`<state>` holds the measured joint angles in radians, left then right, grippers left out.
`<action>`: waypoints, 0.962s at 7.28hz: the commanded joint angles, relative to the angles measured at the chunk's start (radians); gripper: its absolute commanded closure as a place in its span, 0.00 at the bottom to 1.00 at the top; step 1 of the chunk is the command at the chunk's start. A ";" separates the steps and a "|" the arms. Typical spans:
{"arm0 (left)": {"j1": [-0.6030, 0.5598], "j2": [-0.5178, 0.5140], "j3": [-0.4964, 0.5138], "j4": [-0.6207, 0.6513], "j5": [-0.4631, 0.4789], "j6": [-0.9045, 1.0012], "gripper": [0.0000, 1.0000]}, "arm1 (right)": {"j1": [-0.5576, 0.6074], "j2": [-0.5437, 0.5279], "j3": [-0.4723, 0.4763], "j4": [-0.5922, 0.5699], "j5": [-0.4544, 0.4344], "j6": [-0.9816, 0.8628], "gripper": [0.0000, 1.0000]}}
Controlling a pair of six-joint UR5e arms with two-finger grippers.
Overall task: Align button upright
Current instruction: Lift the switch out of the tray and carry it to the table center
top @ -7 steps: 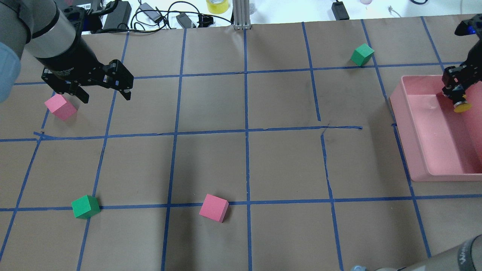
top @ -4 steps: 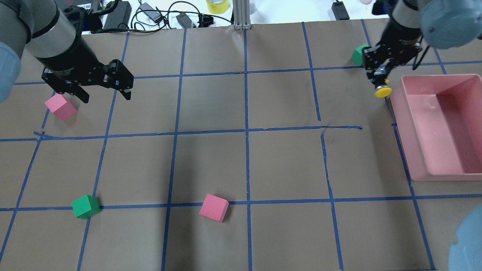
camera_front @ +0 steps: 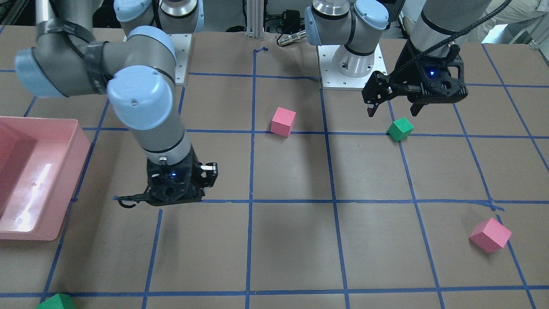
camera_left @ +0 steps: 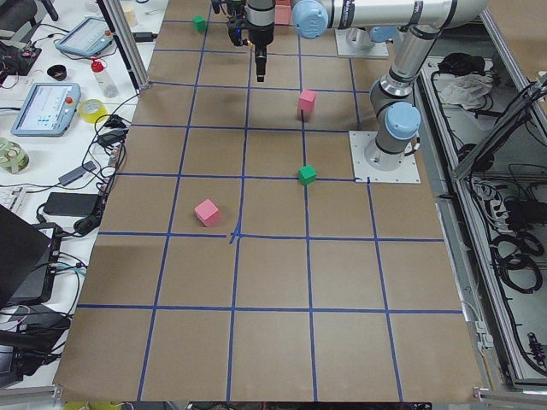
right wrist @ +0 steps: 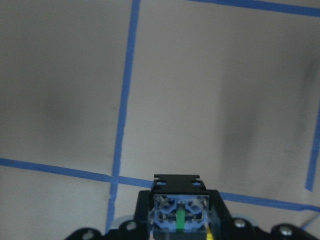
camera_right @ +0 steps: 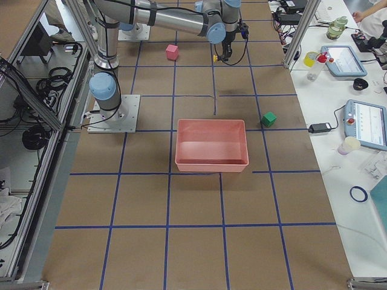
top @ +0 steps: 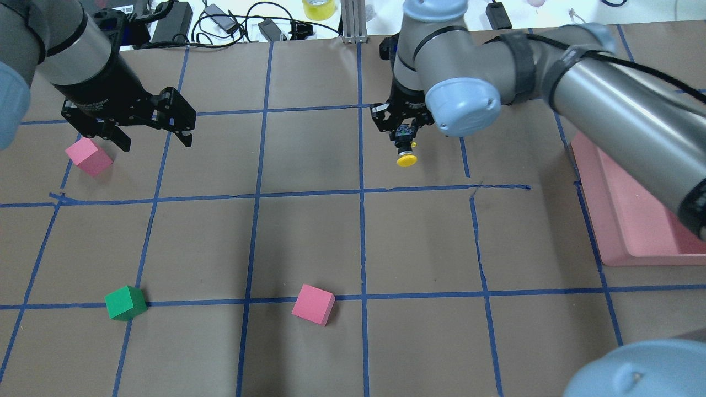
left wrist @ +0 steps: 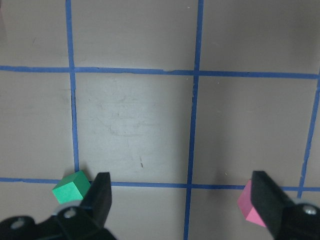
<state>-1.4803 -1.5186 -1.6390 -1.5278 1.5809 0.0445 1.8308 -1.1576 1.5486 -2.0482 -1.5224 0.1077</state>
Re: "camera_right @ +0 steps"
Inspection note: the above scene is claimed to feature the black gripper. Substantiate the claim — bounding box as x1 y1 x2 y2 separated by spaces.
220 30 236 62

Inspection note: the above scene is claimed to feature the pink cube near arm base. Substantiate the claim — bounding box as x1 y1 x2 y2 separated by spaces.
165 44 179 61

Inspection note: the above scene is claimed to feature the yellow tape roll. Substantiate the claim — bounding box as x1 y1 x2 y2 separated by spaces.
303 51 319 68

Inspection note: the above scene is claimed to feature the green cube far corner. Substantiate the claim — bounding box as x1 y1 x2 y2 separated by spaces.
261 111 277 127

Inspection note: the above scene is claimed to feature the clear bottle red cap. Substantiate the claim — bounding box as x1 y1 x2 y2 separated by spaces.
307 51 333 82

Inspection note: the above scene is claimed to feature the pink plastic bin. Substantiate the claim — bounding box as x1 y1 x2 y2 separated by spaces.
175 119 249 173

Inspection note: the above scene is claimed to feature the green water bottle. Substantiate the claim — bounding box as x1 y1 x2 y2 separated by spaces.
326 16 348 40

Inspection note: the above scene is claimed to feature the teach pendant upper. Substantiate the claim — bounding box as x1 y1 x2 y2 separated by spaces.
320 45 367 78

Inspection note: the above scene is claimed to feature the teach pendant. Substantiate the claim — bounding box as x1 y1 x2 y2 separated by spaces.
343 99 386 151
320 45 367 78

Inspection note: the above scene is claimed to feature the black power adapter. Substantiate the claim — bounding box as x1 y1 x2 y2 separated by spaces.
308 123 333 134

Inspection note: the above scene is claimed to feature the black small bowl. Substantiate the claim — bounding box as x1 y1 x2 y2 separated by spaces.
353 78 369 91

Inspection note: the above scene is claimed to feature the teach pendant lower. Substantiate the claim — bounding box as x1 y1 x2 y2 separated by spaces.
343 99 386 151

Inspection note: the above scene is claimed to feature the white cloth rag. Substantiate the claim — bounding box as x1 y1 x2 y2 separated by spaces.
0 167 22 230

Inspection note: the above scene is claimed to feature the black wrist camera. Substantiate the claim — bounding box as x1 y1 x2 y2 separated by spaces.
238 21 249 41

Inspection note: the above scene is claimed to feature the aluminium frame post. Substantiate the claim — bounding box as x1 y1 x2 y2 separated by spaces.
283 0 320 68

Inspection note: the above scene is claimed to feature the blue tape ring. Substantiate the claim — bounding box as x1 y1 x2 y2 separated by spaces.
350 186 369 203

